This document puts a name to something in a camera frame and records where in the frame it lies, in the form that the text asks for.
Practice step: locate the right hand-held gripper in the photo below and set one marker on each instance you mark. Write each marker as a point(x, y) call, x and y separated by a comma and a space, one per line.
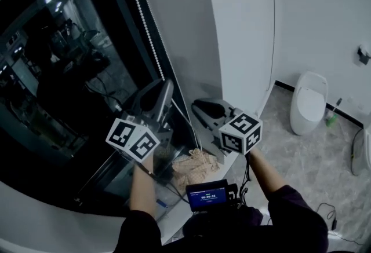
point(240, 133)

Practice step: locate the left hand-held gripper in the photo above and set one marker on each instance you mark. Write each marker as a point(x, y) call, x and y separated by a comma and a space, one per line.
point(133, 139)

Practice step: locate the black baseboard strip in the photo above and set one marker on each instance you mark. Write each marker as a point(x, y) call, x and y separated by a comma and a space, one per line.
point(285, 86)

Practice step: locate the black wall-mounted holder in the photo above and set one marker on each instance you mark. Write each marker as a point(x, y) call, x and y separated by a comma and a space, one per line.
point(364, 55)

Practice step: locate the white egg-shaped toilet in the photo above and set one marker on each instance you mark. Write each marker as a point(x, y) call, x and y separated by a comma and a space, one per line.
point(308, 104)

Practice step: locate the beige patterned cloth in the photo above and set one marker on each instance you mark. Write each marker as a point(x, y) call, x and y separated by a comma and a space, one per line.
point(197, 166)

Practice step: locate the person's right forearm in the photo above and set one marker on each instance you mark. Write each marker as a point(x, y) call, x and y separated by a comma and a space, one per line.
point(265, 170)

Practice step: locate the green toilet brush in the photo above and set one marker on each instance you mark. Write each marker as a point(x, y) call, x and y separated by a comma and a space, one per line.
point(331, 120)

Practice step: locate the small blue plastic object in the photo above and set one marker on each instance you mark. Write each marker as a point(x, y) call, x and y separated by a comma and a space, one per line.
point(162, 203)

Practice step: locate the person's dark sweater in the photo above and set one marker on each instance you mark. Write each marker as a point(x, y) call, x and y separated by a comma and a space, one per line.
point(226, 231)

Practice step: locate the person's left forearm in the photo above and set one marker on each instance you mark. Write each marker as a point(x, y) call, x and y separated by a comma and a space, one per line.
point(143, 188)

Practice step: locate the black chest-mounted screen device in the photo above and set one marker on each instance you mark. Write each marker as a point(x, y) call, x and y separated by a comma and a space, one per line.
point(207, 197)

